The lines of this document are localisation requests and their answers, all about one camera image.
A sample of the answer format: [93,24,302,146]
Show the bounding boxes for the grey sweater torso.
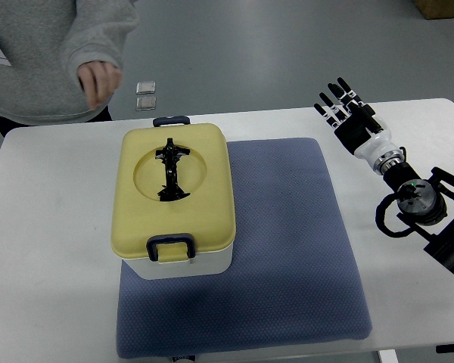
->
[0,1,112,132]

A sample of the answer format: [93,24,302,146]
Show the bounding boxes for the person's bare hand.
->
[77,60,123,110]

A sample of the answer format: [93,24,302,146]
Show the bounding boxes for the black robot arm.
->
[314,78,454,275]

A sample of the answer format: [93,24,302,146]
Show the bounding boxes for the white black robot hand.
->
[314,77,400,169]

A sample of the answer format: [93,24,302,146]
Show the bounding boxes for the grey sweater forearm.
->
[61,1,139,76]

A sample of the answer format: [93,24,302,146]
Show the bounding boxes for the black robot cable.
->
[375,192,421,239]

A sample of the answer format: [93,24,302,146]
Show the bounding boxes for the yellow box lid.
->
[111,123,235,262]

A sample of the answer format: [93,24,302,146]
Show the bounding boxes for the white storage box base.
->
[123,242,234,280]

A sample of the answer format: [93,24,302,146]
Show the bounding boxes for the lower metal floor plate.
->
[135,96,157,111]

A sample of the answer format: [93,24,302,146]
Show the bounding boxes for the upper metal floor plate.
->
[135,81,156,95]

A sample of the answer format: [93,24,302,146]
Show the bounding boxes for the brown cardboard box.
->
[413,0,454,20]

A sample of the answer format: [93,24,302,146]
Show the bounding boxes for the blue padded mat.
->
[117,138,372,358]

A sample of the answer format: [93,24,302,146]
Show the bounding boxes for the metal floor plate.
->
[135,81,156,95]
[135,96,157,111]

